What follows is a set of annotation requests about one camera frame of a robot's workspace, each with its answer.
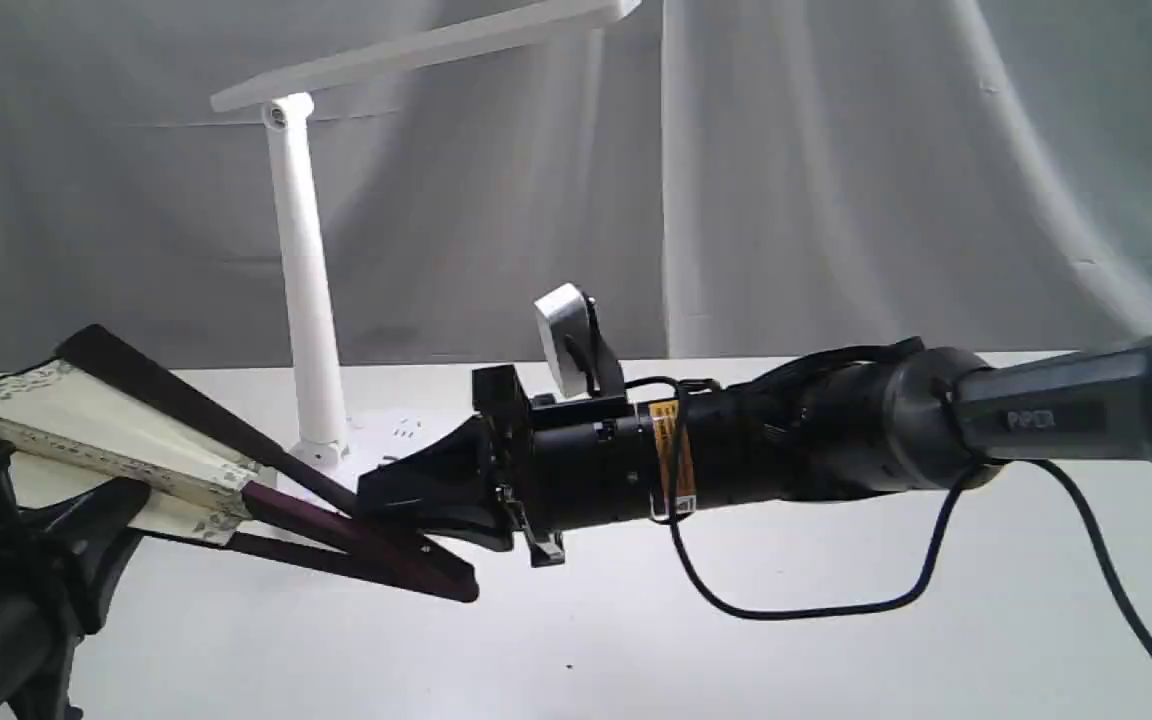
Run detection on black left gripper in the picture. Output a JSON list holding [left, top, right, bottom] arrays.
[[0, 439, 151, 719]]

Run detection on white desk lamp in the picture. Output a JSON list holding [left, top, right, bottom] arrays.
[[210, 1, 637, 487]]

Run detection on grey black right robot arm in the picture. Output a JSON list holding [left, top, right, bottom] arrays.
[[357, 336, 1152, 566]]

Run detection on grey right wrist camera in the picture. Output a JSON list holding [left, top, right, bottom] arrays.
[[535, 283, 626, 397]]

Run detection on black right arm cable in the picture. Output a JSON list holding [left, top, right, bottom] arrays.
[[626, 340, 1152, 720]]

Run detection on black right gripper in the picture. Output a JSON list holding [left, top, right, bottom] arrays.
[[356, 365, 676, 568]]

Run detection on grey backdrop curtain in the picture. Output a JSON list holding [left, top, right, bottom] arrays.
[[0, 1, 1152, 372]]

